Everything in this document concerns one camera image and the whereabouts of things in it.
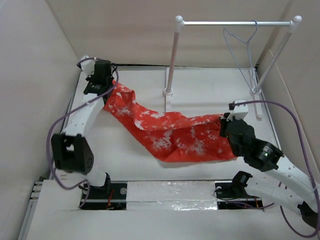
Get red white patterned trousers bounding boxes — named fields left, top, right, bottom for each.
left=103, top=83, right=235, bottom=163

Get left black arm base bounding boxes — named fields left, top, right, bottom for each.
left=79, top=181, right=128, bottom=211

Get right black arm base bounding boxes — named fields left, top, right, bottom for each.
left=213, top=171, right=263, bottom=210

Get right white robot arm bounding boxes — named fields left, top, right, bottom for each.
left=219, top=112, right=319, bottom=228

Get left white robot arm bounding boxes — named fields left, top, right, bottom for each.
left=49, top=57, right=116, bottom=199

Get silver foil tape strip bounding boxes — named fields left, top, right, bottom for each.
left=126, top=180, right=218, bottom=211

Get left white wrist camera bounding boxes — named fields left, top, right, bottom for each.
left=76, top=54, right=97, bottom=77

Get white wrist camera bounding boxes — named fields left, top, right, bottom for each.
left=227, top=100, right=249, bottom=121
left=76, top=54, right=97, bottom=77

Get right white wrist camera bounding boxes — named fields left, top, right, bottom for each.
left=227, top=100, right=249, bottom=121

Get white clothes rack frame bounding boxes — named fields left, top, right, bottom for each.
left=163, top=15, right=303, bottom=120

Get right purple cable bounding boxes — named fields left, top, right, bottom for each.
left=234, top=99, right=320, bottom=238

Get purple cable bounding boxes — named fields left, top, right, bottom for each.
left=46, top=56, right=119, bottom=208
left=234, top=99, right=320, bottom=238

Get blue wire hanger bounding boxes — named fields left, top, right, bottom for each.
left=222, top=19, right=259, bottom=94

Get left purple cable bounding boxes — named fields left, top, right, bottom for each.
left=46, top=56, right=119, bottom=208

